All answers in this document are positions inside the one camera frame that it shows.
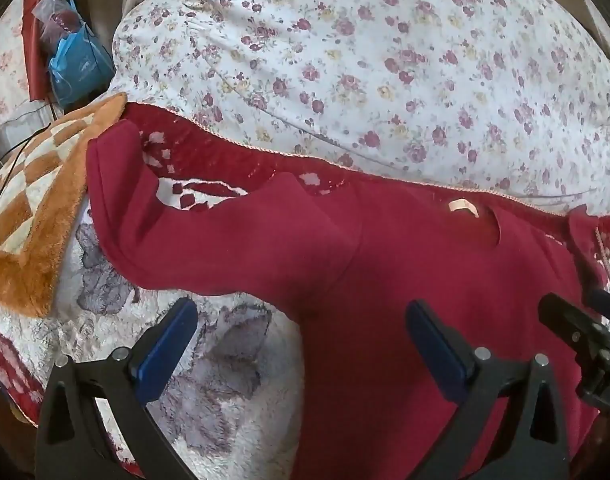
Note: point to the clear plastic bag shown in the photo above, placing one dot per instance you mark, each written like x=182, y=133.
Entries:
x=55, y=15

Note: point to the blue plastic bag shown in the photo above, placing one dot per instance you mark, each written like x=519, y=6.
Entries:
x=77, y=67

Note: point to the orange checkered plush blanket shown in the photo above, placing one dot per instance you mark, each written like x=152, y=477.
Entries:
x=30, y=210

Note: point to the red and white plush blanket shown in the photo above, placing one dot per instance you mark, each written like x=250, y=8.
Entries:
x=225, y=360

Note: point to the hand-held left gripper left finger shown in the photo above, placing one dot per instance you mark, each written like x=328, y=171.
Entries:
x=169, y=337

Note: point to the floral white quilt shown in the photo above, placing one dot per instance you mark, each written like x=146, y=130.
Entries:
x=365, y=60

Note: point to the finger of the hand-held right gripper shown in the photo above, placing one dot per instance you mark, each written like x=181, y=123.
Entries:
x=565, y=317
x=607, y=302

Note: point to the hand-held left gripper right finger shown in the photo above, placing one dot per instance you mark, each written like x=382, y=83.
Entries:
x=437, y=342

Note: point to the dark red garment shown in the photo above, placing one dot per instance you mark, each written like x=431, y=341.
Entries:
x=385, y=260

